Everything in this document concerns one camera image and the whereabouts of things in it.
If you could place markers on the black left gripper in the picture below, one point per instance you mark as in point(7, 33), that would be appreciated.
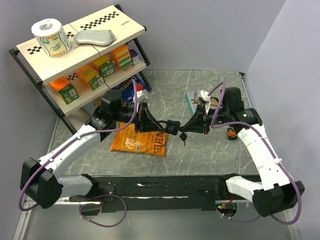
point(149, 123)

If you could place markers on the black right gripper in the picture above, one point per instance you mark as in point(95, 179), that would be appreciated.
point(196, 124)

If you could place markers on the black Kaijing padlock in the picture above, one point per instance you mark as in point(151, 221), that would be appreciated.
point(171, 127)

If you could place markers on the orange black padlock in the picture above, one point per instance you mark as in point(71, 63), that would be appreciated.
point(231, 134)

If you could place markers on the black padlock key bunch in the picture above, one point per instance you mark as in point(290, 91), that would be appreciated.
point(183, 136)

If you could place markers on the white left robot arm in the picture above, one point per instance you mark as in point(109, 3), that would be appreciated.
point(42, 179)

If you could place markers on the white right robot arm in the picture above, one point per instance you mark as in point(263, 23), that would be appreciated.
point(277, 191)

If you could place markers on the orange Kettle chips bag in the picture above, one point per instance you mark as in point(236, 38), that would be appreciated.
point(150, 143)

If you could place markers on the green white toothpaste box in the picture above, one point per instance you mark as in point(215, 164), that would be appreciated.
point(191, 100)

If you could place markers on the large brass padlock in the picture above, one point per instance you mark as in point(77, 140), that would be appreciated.
point(214, 101)

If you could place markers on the blue Doritos bag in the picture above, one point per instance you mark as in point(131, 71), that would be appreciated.
point(127, 90)

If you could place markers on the brown pretzel snack bag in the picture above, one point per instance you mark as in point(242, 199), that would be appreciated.
point(97, 102)

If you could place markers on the purple white small box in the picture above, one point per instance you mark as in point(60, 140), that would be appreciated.
point(134, 56)

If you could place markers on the right orange green box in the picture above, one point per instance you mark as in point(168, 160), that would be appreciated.
point(104, 65)

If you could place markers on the orange green box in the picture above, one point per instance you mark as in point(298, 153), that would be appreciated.
point(104, 65)
point(65, 89)
point(90, 76)

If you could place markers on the middle orange green box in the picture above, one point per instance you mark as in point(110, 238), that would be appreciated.
point(90, 76)

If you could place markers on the colourful sponge pack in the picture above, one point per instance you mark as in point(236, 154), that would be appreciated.
point(121, 56)

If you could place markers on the left orange green box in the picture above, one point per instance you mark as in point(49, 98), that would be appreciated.
point(65, 89)

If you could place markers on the beige black shelf rack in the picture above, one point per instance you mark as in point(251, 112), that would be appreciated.
point(42, 69)

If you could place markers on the silver glitter sponge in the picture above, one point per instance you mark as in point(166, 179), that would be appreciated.
point(100, 38)

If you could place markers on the toilet paper roll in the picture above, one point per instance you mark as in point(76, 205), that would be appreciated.
point(52, 37)

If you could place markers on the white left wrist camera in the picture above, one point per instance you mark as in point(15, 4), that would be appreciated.
point(141, 94)

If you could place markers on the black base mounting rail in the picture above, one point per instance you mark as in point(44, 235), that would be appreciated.
point(166, 192)

